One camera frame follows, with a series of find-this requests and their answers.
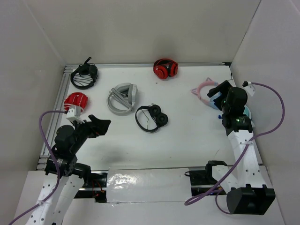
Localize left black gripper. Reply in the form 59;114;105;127
71;114;111;153

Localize pink blue cat-ear headphones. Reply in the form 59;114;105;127
191;77;220;110

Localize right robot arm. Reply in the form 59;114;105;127
204;81;276;215

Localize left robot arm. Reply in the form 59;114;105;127
27;115;111;225

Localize red headphones at left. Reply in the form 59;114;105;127
64;92;89;112

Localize red headphones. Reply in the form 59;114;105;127
64;92;89;112
153;58;178;80

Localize teal headphones in bag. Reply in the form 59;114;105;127
244;106;255;127

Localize grey white headphones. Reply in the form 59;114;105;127
106;82;138;116

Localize black headphones at corner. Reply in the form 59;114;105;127
70;57;99;90

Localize small black headphones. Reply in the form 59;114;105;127
135;104;169;133

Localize red headphones at back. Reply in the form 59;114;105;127
153;58;178;80

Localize white foil-covered panel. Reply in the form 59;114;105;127
106;168;191;203

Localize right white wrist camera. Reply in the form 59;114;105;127
242;81;255;97

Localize aluminium frame rail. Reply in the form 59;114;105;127
36;62;232;171

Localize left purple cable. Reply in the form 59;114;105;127
9;110;71;225

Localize purple cable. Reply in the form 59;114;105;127
9;110;71;225
184;82;286;215

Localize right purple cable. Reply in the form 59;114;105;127
184;82;286;215

